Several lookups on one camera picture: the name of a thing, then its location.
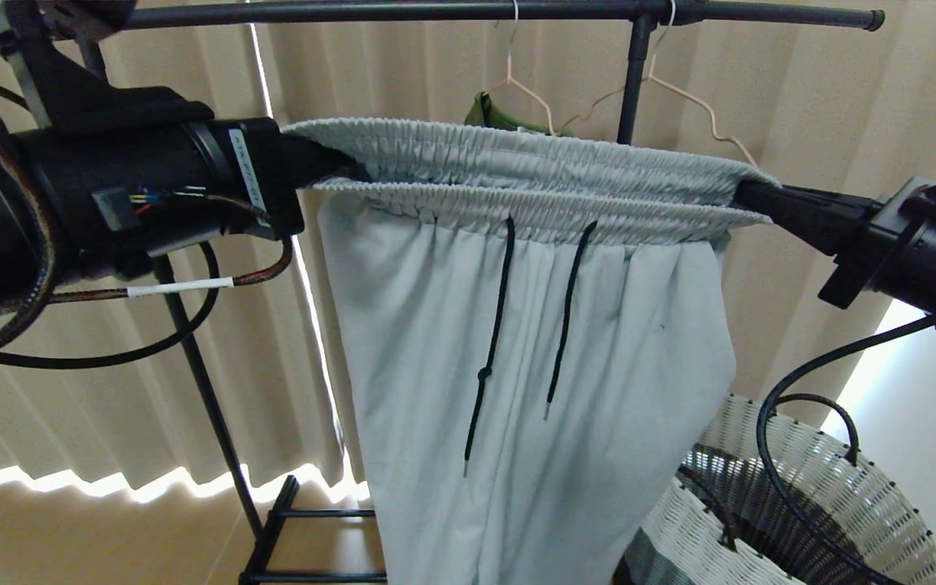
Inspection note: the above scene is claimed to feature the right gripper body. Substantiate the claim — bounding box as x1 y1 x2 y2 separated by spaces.
817 177 936 342

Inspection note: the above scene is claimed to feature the pink clothes hanger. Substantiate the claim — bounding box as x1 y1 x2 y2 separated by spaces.
561 0 760 169
488 0 557 136

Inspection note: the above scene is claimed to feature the black clothes rack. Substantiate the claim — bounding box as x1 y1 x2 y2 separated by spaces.
0 0 885 585

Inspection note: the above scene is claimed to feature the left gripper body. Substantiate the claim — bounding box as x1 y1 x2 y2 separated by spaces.
17 118 306 279

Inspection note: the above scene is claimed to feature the green printed shirt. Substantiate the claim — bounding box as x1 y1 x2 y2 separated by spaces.
464 91 576 137

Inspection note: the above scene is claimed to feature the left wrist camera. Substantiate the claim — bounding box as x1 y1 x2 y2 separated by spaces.
0 0 217 137

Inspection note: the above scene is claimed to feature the pale grey garment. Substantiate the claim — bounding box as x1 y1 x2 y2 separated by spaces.
283 118 782 585

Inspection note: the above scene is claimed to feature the white laundry basket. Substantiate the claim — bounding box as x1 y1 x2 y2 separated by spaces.
622 394 936 585

